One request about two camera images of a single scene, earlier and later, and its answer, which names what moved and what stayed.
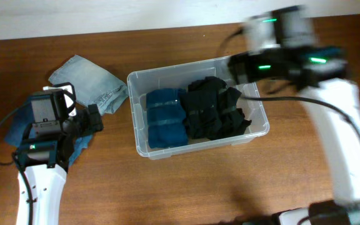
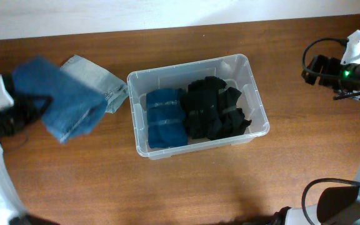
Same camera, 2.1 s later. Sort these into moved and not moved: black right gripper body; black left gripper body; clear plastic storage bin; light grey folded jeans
Moved: black left gripper body; black right gripper body
Not moved: clear plastic storage bin; light grey folded jeans
